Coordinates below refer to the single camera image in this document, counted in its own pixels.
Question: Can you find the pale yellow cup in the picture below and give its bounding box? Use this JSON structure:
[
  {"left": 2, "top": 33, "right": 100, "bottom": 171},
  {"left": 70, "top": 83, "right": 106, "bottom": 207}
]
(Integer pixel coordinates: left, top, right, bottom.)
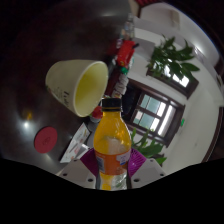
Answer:
[{"left": 45, "top": 59, "right": 110, "bottom": 118}]

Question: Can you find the flat round red coaster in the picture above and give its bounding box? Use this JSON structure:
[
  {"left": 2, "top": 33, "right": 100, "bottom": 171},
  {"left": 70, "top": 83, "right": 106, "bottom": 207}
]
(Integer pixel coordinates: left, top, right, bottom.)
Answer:
[{"left": 33, "top": 126, "right": 59, "bottom": 154}]

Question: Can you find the red box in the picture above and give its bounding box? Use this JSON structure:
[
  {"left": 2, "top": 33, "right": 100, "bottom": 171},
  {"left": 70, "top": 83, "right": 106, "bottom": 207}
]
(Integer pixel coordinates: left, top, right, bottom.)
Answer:
[{"left": 114, "top": 39, "right": 139, "bottom": 68}]

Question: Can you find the small red ball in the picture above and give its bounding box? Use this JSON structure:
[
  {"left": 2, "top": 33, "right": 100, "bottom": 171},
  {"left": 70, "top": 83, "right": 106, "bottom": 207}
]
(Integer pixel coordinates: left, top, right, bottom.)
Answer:
[{"left": 91, "top": 106, "right": 104, "bottom": 120}]

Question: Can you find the dark-framed window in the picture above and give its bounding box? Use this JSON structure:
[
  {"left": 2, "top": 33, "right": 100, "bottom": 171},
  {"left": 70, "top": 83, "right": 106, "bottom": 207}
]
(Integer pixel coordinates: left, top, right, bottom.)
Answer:
[{"left": 146, "top": 63, "right": 199, "bottom": 100}]

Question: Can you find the black chair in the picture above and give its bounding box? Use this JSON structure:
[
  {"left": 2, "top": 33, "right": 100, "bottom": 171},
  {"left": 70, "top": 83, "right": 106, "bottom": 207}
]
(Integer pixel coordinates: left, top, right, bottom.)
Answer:
[{"left": 121, "top": 86, "right": 141, "bottom": 114}]

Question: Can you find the dark wooden double door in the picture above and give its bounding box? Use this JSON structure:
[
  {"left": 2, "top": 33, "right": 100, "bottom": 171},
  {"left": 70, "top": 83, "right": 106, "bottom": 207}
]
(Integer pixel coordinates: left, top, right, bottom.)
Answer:
[{"left": 128, "top": 79, "right": 186, "bottom": 148}]

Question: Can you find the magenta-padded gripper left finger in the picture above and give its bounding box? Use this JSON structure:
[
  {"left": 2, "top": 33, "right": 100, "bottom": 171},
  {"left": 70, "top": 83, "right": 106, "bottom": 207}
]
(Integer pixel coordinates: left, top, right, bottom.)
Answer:
[{"left": 56, "top": 148, "right": 100, "bottom": 189}]

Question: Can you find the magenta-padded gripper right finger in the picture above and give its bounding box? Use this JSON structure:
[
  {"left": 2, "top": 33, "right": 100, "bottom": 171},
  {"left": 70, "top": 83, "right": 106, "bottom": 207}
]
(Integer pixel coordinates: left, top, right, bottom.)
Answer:
[{"left": 127, "top": 148, "right": 167, "bottom": 189}]

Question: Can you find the orange drink bottle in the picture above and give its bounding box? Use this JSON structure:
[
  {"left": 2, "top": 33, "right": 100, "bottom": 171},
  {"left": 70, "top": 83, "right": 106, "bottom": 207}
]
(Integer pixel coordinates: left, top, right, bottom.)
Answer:
[{"left": 92, "top": 97, "right": 133, "bottom": 192}]

